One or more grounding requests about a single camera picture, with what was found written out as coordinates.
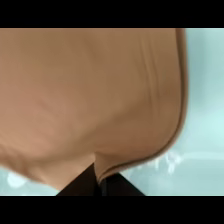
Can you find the brown shirt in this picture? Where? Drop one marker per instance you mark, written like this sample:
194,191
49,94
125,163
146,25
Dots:
90,96

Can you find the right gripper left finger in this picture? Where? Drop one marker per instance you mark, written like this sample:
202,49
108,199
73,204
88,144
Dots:
81,186

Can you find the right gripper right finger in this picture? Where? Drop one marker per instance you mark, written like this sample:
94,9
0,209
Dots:
120,187

